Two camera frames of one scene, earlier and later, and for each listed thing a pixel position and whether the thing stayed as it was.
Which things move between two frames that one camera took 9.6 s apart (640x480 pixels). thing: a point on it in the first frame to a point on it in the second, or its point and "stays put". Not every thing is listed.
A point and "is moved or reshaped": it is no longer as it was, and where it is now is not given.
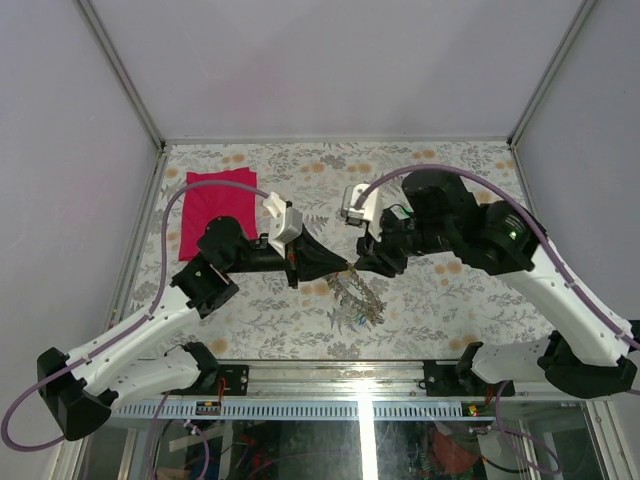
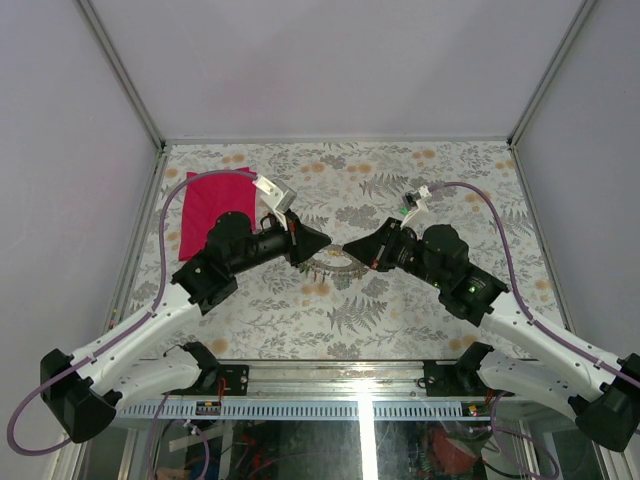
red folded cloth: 203,204 stays put
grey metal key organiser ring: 361,307 is moved or reshaped
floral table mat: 436,308 stays put
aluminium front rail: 338,380 stays put
